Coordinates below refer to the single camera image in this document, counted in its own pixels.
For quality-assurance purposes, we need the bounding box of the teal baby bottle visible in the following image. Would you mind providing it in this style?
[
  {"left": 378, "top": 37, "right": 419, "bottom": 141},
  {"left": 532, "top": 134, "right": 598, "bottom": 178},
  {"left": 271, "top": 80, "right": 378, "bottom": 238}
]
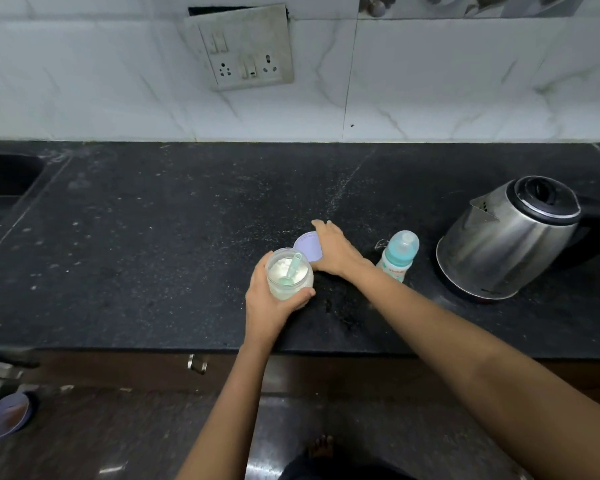
[{"left": 376, "top": 230, "right": 420, "bottom": 284}]

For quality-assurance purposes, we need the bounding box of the clear jar of white powder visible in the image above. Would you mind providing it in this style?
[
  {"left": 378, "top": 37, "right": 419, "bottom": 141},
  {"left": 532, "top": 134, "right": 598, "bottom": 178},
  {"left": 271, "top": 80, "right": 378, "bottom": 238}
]
[{"left": 265, "top": 248, "right": 315, "bottom": 301}]

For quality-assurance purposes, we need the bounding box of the green plastic scoop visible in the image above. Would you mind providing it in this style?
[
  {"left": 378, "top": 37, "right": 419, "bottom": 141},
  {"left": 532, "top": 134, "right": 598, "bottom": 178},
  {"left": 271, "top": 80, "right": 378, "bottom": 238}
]
[{"left": 278, "top": 253, "right": 304, "bottom": 286}]

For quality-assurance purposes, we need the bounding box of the brown cabinet front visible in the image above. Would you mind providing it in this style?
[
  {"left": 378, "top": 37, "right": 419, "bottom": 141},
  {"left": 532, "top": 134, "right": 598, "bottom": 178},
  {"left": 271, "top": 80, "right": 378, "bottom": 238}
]
[{"left": 0, "top": 349, "right": 600, "bottom": 401}]

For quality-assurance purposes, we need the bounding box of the person's foot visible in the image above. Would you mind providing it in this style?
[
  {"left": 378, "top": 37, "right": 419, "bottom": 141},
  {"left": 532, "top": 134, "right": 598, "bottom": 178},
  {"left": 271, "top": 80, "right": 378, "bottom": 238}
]
[{"left": 307, "top": 434, "right": 339, "bottom": 461}]

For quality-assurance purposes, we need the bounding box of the person's left hand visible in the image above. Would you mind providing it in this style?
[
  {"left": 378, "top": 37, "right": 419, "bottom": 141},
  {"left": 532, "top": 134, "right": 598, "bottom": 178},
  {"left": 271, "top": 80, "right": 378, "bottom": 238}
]
[{"left": 244, "top": 251, "right": 317, "bottom": 348}]

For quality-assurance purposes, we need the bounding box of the black sink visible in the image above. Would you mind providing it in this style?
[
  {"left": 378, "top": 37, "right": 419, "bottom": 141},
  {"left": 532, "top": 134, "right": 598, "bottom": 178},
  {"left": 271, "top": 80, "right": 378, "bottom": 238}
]
[{"left": 0, "top": 151, "right": 48, "bottom": 235}]

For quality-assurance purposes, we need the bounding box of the person's right forearm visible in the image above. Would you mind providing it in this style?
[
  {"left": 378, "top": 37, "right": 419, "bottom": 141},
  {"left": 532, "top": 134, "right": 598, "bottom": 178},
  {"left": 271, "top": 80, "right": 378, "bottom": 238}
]
[{"left": 352, "top": 262, "right": 600, "bottom": 480}]

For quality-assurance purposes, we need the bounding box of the blue bowl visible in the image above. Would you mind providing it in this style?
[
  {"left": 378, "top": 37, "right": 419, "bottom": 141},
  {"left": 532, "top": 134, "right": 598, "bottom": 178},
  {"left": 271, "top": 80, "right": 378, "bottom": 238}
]
[{"left": 0, "top": 392, "right": 34, "bottom": 440}]

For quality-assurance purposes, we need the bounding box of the person's left forearm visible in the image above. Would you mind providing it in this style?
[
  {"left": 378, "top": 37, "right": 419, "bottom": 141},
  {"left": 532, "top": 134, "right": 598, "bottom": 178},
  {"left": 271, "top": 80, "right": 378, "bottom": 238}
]
[{"left": 174, "top": 342, "right": 276, "bottom": 480}]

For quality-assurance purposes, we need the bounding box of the white wall switch board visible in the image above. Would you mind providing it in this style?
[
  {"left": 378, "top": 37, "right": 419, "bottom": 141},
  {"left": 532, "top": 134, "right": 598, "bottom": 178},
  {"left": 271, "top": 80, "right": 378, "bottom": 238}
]
[{"left": 184, "top": 4, "right": 296, "bottom": 92}]

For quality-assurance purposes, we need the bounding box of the person's right hand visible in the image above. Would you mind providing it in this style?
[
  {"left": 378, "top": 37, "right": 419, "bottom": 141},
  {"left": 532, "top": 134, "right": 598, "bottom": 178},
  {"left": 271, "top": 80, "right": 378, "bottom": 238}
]
[{"left": 310, "top": 220, "right": 376, "bottom": 281}]

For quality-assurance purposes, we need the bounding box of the steel electric kettle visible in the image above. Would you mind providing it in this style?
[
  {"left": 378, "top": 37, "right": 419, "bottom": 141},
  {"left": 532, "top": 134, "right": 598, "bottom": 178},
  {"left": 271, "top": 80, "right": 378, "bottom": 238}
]
[{"left": 435, "top": 175, "right": 600, "bottom": 302}]

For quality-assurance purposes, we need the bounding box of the purple jar lid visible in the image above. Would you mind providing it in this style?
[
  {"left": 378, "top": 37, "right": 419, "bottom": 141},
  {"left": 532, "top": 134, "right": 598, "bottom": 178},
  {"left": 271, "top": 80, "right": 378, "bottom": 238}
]
[{"left": 293, "top": 232, "right": 325, "bottom": 264}]

